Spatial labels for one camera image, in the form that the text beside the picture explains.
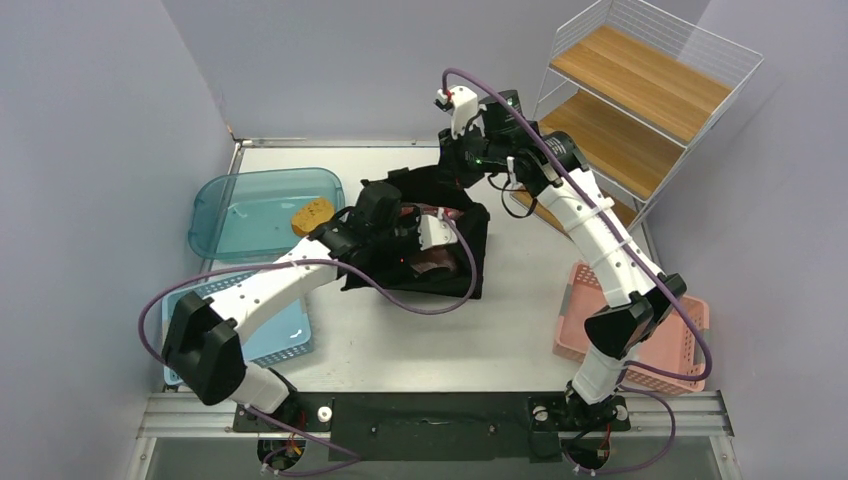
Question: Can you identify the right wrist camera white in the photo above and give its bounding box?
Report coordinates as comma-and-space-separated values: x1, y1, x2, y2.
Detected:
435, 85, 480, 140

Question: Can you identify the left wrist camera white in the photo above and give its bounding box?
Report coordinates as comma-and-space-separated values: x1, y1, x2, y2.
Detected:
418, 215, 458, 251

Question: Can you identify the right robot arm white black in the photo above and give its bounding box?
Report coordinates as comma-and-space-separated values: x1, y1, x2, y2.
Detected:
434, 85, 686, 429

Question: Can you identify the blue perforated plastic basket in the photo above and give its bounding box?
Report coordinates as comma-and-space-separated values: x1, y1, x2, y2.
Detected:
161, 272, 314, 367

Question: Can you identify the black fabric grocery bag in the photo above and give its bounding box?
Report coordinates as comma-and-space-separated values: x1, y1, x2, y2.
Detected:
335, 165, 490, 299

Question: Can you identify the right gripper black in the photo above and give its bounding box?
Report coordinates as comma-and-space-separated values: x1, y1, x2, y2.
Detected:
436, 119, 510, 191

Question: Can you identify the brown bread slice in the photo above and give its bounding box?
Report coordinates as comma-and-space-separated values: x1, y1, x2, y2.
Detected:
290, 197, 336, 238

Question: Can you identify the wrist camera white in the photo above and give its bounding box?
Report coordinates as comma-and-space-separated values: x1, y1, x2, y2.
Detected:
418, 215, 458, 251
435, 85, 480, 140

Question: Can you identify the pink perforated plastic basket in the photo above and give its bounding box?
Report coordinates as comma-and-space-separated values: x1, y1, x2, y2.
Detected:
553, 262, 705, 395

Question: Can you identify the white wire wooden shelf rack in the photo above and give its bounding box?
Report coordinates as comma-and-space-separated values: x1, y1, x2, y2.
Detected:
525, 0, 765, 259

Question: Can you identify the pink plastic grocery bag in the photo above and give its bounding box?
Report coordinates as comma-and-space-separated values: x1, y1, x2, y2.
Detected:
400, 203, 463, 275

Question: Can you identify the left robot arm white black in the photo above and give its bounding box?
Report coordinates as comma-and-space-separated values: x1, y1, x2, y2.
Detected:
162, 182, 422, 430

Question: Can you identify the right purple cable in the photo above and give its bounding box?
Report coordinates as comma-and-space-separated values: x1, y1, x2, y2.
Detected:
441, 67, 714, 384

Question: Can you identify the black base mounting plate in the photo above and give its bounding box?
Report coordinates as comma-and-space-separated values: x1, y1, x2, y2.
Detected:
272, 391, 631, 462

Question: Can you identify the teal transparent plastic tray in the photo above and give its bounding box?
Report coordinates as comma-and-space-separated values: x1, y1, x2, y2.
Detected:
187, 167, 345, 263

